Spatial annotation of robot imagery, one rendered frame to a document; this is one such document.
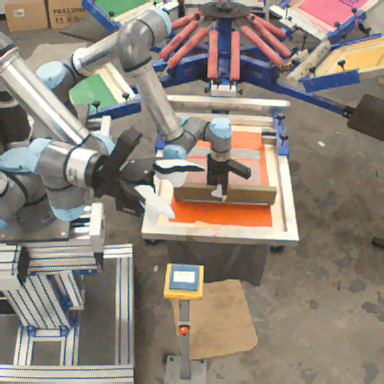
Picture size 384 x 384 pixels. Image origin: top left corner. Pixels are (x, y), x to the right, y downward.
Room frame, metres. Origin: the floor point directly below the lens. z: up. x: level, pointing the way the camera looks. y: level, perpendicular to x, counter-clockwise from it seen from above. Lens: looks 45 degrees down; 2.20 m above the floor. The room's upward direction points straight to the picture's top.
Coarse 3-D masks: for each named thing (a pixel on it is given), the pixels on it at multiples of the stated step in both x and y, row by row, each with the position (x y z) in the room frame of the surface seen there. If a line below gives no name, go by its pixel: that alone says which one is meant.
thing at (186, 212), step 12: (204, 144) 1.57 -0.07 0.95; (192, 180) 1.32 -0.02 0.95; (204, 180) 1.32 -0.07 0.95; (180, 204) 1.18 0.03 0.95; (192, 204) 1.18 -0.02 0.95; (204, 204) 1.18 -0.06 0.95; (216, 204) 1.18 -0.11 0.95; (180, 216) 1.12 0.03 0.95; (192, 216) 1.12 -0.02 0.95; (204, 216) 1.12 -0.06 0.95; (216, 216) 1.12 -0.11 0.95
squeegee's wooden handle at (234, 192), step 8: (184, 184) 1.19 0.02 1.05; (192, 184) 1.19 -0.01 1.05; (200, 184) 1.19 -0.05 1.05; (176, 192) 1.19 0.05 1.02; (184, 192) 1.18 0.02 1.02; (192, 192) 1.18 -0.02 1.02; (200, 192) 1.18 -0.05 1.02; (208, 192) 1.18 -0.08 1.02; (232, 192) 1.17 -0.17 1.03; (240, 192) 1.17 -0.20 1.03; (248, 192) 1.17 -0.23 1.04; (256, 192) 1.16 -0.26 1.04; (264, 192) 1.16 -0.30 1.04; (272, 192) 1.16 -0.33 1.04; (240, 200) 1.17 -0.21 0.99; (256, 200) 1.17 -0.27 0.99; (264, 200) 1.16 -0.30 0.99; (272, 200) 1.16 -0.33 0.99
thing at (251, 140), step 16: (240, 144) 1.57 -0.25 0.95; (256, 144) 1.57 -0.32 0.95; (240, 160) 1.45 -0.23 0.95; (256, 160) 1.45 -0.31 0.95; (256, 176) 1.35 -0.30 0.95; (224, 208) 1.16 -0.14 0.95; (240, 208) 1.16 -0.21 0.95; (256, 208) 1.16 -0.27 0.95; (224, 224) 1.07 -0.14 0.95; (240, 224) 1.07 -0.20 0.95; (256, 224) 1.07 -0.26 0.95
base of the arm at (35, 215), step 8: (40, 200) 0.82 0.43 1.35; (48, 200) 0.84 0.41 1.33; (24, 208) 0.80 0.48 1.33; (32, 208) 0.80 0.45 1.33; (40, 208) 0.81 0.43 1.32; (48, 208) 0.83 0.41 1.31; (16, 216) 0.81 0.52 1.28; (24, 216) 0.79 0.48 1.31; (32, 216) 0.79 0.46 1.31; (40, 216) 0.80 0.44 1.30; (48, 216) 0.82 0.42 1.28; (24, 224) 0.79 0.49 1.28; (32, 224) 0.78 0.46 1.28; (40, 224) 0.79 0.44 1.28; (48, 224) 0.80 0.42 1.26
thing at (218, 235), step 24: (240, 120) 1.72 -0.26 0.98; (264, 120) 1.72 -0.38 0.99; (288, 168) 1.36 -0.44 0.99; (288, 192) 1.21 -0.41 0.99; (288, 216) 1.08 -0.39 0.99; (192, 240) 0.99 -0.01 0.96; (216, 240) 0.98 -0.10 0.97; (240, 240) 0.98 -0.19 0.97; (264, 240) 0.97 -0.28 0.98; (288, 240) 0.97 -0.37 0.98
